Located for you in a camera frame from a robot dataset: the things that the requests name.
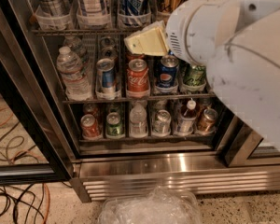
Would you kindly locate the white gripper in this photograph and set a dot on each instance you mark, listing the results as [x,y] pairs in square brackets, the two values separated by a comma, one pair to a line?
[176,36]

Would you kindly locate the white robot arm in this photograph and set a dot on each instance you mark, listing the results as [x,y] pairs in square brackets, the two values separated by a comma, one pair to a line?
[238,42]

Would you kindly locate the blue pepsi can front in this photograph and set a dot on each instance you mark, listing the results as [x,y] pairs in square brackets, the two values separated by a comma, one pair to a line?
[167,70]

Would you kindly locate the blue can top shelf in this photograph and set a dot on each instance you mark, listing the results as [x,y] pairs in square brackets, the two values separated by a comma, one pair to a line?
[132,9]

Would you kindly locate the red cola can front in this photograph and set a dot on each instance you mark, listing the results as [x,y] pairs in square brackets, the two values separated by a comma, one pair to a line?
[137,75]

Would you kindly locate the green can front middle shelf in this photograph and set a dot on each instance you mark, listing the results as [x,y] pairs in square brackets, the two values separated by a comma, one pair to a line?
[194,75]

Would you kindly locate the green can shelf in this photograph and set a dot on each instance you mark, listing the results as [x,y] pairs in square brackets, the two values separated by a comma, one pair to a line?
[194,75]
[114,126]

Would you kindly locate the blue silver can front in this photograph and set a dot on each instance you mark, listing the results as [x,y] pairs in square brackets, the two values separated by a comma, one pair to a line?
[106,76]

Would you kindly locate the white striped can top shelf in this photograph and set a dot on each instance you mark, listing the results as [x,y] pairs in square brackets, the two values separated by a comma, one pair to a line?
[91,0]

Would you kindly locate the water bottle bottom shelf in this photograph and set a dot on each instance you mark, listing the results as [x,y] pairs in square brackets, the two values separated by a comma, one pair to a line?
[138,122]

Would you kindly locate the water bottle shelf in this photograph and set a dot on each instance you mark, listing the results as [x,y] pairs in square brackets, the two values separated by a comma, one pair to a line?
[75,75]
[138,122]
[76,45]

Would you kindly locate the rear water bottle middle shelf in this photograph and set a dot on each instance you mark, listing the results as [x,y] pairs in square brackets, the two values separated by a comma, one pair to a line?
[76,45]

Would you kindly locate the stainless steel fridge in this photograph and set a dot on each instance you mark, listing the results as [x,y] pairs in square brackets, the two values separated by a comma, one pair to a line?
[230,159]

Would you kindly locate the front water bottle middle shelf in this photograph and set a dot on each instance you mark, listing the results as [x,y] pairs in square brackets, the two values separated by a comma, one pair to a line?
[75,75]

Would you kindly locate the silver can bottom shelf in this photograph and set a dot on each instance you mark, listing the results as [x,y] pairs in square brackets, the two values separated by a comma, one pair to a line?
[161,122]

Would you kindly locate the orange juice bottle bottom shelf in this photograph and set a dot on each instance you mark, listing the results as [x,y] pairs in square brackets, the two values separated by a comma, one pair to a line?
[186,117]

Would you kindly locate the green can bottom shelf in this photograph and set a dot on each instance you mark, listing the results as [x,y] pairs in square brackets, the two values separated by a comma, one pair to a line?
[114,126]

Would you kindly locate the gold can bottom shelf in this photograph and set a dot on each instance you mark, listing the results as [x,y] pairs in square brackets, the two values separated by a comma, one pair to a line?
[207,120]

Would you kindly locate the red can bottom shelf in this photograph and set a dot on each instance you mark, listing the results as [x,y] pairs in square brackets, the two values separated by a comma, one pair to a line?
[90,127]

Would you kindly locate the left fridge glass door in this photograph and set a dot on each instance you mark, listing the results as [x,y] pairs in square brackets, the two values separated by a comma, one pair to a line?
[30,85]

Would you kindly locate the clear plastic bag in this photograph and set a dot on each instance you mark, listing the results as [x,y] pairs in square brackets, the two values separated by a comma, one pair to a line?
[160,206]

